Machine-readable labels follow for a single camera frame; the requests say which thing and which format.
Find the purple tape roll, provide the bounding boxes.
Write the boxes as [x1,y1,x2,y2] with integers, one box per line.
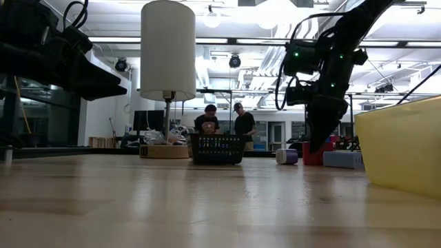
[275,148,299,165]

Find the person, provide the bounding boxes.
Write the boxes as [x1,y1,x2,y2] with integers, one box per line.
[193,103,221,135]
[234,101,258,152]

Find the small white cylinder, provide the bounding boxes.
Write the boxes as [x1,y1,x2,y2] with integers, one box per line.
[3,145,14,165]

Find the white plastic bag pile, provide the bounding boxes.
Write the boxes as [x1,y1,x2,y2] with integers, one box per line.
[143,126,194,146]

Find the yellow translucent plastic tray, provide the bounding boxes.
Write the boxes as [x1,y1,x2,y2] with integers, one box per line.
[353,95,441,200]

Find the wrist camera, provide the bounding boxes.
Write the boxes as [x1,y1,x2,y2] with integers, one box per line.
[285,85,313,107]
[61,25,94,54]

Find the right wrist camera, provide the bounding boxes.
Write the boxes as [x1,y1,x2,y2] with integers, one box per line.
[285,85,313,107]

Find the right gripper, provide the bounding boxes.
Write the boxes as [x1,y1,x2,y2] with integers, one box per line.
[306,94,349,154]

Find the thin yellow hanging cord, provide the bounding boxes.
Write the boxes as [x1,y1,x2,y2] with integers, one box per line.
[13,85,32,134]

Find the white shade wooden base lamp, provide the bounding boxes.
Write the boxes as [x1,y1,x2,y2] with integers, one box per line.
[139,0,197,160]

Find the light blue box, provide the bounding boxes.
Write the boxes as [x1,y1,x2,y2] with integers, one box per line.
[322,149,365,170]

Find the black monitor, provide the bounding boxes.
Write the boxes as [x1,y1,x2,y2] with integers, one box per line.
[132,110,166,132]

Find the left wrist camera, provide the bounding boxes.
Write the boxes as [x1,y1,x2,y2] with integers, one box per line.
[61,25,94,54]

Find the red box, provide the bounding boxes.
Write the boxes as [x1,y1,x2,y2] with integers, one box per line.
[302,141,335,167]

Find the black background rig frame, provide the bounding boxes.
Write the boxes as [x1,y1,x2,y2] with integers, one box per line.
[196,88,441,147]

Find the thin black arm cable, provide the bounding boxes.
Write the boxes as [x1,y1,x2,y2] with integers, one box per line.
[395,63,441,105]

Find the ceiling light strip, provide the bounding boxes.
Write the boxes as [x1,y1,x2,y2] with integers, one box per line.
[88,35,143,43]

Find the glass door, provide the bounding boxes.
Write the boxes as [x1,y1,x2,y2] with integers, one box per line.
[268,121,287,152]

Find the black plastic basket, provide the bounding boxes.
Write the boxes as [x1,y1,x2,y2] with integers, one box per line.
[189,133,249,165]

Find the wooden crate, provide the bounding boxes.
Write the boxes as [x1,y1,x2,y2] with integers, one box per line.
[88,136,116,149]

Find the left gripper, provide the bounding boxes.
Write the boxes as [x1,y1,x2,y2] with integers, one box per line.
[41,36,128,101]

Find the white globe ceiling lamp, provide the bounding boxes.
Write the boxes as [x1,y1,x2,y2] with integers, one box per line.
[202,9,223,29]

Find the black aluminium table frame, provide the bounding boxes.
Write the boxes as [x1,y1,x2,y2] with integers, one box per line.
[0,146,194,156]

